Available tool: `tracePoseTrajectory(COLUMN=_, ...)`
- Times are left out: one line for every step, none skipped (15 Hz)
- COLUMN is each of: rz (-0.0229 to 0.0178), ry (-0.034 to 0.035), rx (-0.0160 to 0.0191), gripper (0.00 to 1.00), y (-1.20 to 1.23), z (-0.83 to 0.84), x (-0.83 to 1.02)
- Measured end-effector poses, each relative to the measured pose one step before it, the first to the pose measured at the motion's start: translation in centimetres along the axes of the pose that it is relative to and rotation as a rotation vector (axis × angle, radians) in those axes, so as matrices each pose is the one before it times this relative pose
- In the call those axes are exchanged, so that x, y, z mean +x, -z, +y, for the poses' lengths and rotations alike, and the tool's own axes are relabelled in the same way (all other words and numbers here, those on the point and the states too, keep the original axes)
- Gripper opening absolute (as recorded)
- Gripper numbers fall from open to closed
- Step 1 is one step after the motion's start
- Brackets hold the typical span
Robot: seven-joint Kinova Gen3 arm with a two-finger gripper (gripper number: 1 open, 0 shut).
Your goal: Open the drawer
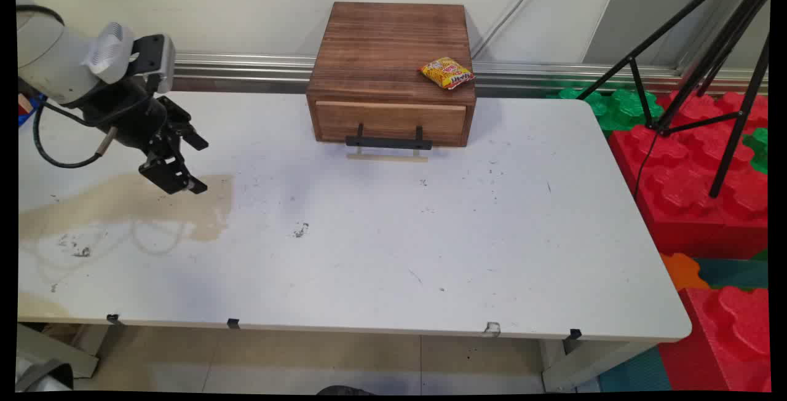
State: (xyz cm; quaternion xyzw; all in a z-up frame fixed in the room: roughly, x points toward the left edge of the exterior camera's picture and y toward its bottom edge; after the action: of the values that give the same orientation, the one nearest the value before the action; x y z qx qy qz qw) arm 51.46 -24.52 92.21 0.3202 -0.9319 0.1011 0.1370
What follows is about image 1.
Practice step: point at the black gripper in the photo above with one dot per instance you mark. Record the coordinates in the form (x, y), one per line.
(126, 115)

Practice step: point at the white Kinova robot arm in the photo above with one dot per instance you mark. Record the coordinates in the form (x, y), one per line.
(49, 56)

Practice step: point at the blue object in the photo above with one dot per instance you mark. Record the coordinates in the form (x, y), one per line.
(27, 112)

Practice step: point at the black table edge clip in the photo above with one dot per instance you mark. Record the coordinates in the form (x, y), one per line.
(113, 319)
(233, 323)
(573, 334)

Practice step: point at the grey table leg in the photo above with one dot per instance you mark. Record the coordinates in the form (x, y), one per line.
(590, 364)
(55, 352)

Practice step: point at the brown wooden drawer box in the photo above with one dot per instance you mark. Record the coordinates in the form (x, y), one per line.
(393, 44)

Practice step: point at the yellow snack packet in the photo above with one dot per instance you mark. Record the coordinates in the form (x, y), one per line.
(447, 72)

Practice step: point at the clear tape piece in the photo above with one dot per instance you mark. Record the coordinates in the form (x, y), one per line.
(492, 328)

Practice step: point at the large green foam block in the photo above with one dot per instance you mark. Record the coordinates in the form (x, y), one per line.
(618, 109)

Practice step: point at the light teal foam mat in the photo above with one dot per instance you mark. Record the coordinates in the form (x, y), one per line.
(636, 373)

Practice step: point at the large red foam block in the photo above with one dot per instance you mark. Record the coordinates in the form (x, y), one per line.
(688, 186)

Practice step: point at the orange foam piece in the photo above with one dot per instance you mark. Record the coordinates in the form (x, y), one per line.
(682, 272)

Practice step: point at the black tripod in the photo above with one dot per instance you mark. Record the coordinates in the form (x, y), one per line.
(725, 50)

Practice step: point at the dark teal foam mat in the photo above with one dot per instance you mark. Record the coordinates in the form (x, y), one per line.
(735, 273)

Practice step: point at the small green foam block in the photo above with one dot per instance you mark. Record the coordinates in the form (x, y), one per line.
(759, 149)

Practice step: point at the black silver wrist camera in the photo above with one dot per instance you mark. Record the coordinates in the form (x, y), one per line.
(161, 59)

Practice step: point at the aluminium wall rail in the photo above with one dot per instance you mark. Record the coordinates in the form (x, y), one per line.
(258, 69)

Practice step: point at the white ribbed camera mount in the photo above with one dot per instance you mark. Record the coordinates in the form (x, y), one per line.
(110, 50)

